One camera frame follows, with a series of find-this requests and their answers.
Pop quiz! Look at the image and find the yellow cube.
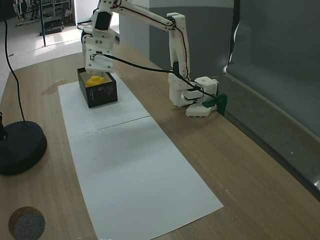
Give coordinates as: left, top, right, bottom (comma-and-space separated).
84, 75, 106, 88

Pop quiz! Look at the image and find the dark rectangular open box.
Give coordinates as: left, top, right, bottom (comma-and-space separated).
76, 67, 119, 109

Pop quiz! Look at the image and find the white paper sheet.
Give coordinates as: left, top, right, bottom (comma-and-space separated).
69, 115, 225, 240
57, 72, 151, 139

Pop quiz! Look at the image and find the black case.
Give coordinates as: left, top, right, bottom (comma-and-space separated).
42, 16, 66, 36

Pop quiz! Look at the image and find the black thin pole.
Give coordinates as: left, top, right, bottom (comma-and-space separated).
39, 0, 48, 47

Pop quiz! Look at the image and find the black round stand base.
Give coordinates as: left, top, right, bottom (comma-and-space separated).
0, 112, 48, 176

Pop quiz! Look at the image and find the green table clamp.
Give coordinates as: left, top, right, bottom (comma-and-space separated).
202, 93, 229, 117

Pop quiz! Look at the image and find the black hanging strip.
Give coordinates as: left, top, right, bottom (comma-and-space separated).
228, 0, 241, 74

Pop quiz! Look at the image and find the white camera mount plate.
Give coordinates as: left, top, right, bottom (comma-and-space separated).
85, 46, 115, 74

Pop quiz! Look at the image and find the black camera cable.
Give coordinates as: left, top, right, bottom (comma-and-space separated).
90, 53, 219, 100

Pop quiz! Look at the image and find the black stand power cable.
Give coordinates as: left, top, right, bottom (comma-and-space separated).
3, 0, 27, 123

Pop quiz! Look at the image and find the round table cable grommet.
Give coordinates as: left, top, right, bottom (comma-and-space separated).
7, 205, 47, 240

